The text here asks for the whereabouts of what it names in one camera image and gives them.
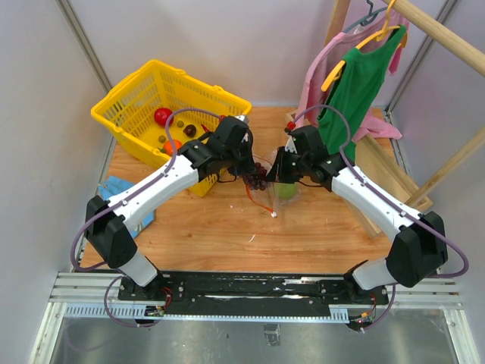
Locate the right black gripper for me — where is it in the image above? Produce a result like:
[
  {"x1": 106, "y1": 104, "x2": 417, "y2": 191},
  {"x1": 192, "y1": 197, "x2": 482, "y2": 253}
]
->
[{"x1": 265, "y1": 146, "x2": 310, "y2": 184}]

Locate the purple grape bunch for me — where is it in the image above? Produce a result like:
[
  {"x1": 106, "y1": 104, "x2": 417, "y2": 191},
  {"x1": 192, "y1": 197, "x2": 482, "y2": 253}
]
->
[{"x1": 242, "y1": 162, "x2": 268, "y2": 191}]

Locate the green cabbage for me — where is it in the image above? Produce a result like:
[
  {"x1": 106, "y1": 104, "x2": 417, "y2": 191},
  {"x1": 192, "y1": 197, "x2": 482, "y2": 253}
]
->
[{"x1": 275, "y1": 183, "x2": 298, "y2": 200}]

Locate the clear zip top bag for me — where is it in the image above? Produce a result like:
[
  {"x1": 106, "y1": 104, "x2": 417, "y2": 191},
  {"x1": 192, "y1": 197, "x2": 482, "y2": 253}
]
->
[{"x1": 246, "y1": 149, "x2": 302, "y2": 219}]

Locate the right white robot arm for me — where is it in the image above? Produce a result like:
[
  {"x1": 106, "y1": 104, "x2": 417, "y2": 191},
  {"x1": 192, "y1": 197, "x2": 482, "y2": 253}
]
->
[{"x1": 267, "y1": 125, "x2": 448, "y2": 303}]

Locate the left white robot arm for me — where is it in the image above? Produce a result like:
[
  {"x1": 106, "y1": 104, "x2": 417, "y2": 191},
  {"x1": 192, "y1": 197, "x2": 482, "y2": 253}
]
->
[{"x1": 85, "y1": 115, "x2": 255, "y2": 300}]

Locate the green tank top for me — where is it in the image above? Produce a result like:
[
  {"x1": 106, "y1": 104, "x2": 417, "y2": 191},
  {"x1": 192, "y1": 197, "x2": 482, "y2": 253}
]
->
[{"x1": 318, "y1": 28, "x2": 407, "y2": 160}]

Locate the red chili pepper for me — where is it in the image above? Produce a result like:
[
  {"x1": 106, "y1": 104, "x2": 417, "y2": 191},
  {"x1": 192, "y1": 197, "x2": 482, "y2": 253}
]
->
[{"x1": 201, "y1": 123, "x2": 211, "y2": 133}]

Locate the dark mangosteen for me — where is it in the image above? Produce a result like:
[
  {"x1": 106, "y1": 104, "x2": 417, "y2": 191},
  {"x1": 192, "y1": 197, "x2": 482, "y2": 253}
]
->
[{"x1": 183, "y1": 124, "x2": 197, "y2": 138}]

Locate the orange persimmon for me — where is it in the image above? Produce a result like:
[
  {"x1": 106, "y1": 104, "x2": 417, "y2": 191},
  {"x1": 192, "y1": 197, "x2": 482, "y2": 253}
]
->
[{"x1": 161, "y1": 140, "x2": 183, "y2": 156}]

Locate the red apple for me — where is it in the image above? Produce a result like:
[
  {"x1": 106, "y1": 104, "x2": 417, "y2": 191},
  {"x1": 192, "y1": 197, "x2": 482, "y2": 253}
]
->
[{"x1": 153, "y1": 108, "x2": 174, "y2": 127}]

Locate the yellow plastic basket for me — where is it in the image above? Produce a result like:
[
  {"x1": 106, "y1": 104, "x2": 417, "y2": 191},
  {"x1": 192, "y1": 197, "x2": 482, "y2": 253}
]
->
[{"x1": 89, "y1": 58, "x2": 253, "y2": 198}]

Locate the pink shirt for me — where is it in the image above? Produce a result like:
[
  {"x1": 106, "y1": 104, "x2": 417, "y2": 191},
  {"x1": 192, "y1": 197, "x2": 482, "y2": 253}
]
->
[{"x1": 296, "y1": 10, "x2": 410, "y2": 142}]

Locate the blue tissue box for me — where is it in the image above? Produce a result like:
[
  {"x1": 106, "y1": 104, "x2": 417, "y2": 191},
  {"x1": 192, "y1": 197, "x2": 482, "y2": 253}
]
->
[{"x1": 97, "y1": 174, "x2": 157, "y2": 240}]

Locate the yellow clothes hanger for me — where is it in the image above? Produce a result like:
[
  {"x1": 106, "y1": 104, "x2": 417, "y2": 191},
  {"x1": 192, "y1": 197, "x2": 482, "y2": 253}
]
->
[{"x1": 321, "y1": 1, "x2": 407, "y2": 93}]

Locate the grey clothes hanger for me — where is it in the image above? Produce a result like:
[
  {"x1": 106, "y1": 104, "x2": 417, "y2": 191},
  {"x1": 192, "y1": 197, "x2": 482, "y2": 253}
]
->
[{"x1": 343, "y1": 0, "x2": 378, "y2": 33}]

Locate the wooden clothes rack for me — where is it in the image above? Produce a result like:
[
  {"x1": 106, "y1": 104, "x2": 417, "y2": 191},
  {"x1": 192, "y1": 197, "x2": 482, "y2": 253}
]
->
[{"x1": 325, "y1": 0, "x2": 484, "y2": 239}]

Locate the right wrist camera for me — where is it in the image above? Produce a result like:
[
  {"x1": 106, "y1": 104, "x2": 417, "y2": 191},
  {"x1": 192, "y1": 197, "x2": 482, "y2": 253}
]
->
[{"x1": 284, "y1": 128, "x2": 297, "y2": 154}]

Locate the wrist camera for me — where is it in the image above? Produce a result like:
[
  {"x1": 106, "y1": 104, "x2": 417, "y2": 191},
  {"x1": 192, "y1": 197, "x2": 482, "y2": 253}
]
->
[
  {"x1": 236, "y1": 115, "x2": 249, "y2": 124},
  {"x1": 284, "y1": 128, "x2": 297, "y2": 154}
]

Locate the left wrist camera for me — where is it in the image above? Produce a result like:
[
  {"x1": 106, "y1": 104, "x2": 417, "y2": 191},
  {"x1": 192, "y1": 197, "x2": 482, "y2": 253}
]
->
[{"x1": 236, "y1": 115, "x2": 249, "y2": 124}]

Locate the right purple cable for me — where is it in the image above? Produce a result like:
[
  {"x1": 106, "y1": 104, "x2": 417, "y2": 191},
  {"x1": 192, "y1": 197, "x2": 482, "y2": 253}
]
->
[{"x1": 289, "y1": 104, "x2": 470, "y2": 334}]

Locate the purple cable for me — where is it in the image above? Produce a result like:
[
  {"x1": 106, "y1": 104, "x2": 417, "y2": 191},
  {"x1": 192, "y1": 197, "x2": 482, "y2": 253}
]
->
[
  {"x1": 289, "y1": 104, "x2": 470, "y2": 334},
  {"x1": 70, "y1": 108, "x2": 227, "y2": 328}
]

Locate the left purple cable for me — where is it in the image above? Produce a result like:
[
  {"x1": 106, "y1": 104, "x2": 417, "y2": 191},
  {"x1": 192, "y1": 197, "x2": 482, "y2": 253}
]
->
[{"x1": 70, "y1": 108, "x2": 227, "y2": 328}]

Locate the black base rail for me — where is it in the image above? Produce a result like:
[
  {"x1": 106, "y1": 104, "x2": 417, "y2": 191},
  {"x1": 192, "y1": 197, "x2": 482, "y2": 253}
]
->
[{"x1": 117, "y1": 271, "x2": 389, "y2": 319}]

